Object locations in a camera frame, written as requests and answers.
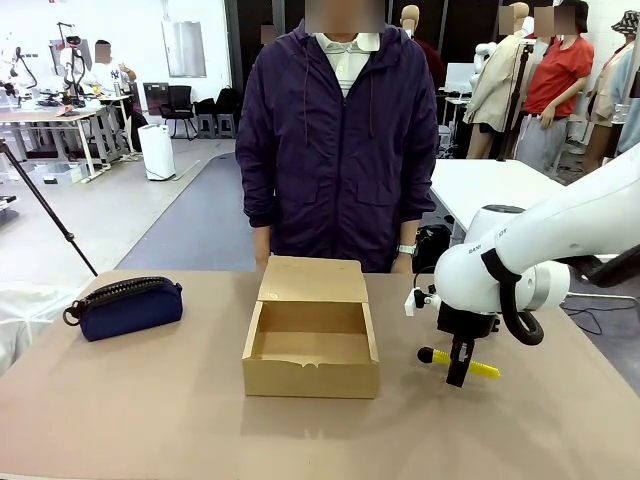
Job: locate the mannequin in beige coat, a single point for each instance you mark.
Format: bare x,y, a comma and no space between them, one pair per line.
495,80

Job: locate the silver wristwatch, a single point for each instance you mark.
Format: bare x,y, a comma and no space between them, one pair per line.
407,249

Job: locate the black bag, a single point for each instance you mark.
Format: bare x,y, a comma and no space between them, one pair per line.
432,247

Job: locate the person's right forearm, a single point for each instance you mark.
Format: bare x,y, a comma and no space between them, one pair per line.
262,240

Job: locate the patterned bucket hat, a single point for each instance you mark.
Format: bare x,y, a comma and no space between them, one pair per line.
627,22

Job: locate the mannequin in maroon top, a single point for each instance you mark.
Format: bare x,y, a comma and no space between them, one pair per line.
430,55

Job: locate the person in purple jacket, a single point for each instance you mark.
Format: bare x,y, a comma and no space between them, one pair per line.
340,165

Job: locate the dark monitor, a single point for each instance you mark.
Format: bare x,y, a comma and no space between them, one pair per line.
156,97

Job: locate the white table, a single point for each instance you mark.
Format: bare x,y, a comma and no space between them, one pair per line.
490,185

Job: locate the black office chair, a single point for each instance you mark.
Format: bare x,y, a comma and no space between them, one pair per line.
178,107

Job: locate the person's right hand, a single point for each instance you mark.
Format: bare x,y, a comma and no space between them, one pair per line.
261,262

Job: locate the grey workbench table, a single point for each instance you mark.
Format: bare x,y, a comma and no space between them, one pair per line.
45,117

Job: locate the person's left forearm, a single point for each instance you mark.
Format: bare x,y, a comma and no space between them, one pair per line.
408,232

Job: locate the black tripod leg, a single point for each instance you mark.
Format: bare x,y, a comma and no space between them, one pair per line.
45,205

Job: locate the grey wall panel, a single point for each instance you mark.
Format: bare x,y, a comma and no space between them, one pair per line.
184,49

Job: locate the white air purifier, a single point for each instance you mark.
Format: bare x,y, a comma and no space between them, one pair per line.
156,152

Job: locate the brown cardboard box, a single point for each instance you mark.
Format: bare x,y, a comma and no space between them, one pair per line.
310,372

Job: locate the person's left hand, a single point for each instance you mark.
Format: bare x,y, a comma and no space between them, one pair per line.
402,265

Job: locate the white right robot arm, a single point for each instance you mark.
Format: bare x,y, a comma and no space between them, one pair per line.
550,225

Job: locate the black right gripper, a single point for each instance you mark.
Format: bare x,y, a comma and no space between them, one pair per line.
467,322

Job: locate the seated person in white shirt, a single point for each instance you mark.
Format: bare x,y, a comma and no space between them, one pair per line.
107,70

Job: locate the mannequin in red shirt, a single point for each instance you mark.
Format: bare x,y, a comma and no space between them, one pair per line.
555,85

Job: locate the mannequin in pale jacket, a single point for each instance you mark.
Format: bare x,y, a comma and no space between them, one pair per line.
612,90

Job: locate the navy zipper pouch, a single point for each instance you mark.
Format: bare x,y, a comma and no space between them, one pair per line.
130,310

